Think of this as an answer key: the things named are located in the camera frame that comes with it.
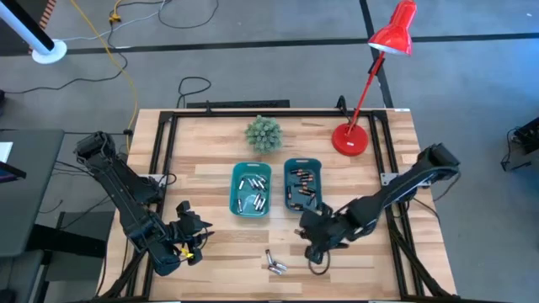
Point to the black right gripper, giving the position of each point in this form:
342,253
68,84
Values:
334,229

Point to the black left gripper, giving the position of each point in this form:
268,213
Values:
183,235

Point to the dark teal plastic bin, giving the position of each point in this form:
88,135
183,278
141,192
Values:
300,198

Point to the light teal plastic bin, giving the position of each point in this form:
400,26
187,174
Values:
247,194

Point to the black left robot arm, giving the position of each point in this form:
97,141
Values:
122,189

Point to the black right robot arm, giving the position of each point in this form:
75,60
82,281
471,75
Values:
404,185

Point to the green copper AA battery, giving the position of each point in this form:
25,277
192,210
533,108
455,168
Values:
269,256

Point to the red desk lamp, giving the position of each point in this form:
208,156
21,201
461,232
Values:
349,141

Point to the artificial green potted plant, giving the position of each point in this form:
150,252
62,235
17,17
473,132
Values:
263,134

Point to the black bar behind table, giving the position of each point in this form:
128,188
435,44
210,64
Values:
236,104

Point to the dark grey desk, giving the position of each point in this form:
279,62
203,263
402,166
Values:
29,202

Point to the dark tablet device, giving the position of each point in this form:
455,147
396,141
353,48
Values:
10,172

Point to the white paper sheet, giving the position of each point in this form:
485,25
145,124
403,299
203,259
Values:
4,152

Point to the white round-base floor stand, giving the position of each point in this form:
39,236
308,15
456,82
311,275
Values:
49,52

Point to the black equipment box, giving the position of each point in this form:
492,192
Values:
528,136

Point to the black metal table frame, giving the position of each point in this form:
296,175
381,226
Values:
273,113

